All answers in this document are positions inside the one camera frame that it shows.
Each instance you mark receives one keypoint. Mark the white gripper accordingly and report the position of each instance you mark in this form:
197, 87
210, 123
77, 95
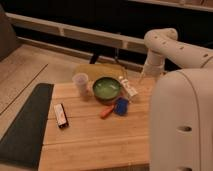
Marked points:
153, 66

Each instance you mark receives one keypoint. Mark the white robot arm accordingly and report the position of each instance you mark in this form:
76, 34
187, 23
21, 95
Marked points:
181, 106

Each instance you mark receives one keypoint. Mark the white tube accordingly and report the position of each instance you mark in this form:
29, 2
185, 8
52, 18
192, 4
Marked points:
130, 90

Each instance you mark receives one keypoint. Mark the green bowl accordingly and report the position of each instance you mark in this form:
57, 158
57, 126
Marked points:
106, 88

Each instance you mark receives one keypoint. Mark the orange carrot toy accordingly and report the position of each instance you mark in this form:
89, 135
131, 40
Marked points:
106, 111

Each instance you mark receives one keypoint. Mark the translucent plastic cup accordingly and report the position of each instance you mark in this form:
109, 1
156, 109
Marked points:
81, 82

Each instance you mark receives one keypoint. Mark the dark floor mat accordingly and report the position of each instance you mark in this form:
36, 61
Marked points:
22, 143

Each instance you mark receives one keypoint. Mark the white wall rail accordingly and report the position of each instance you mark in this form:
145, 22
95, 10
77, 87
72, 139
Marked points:
79, 33

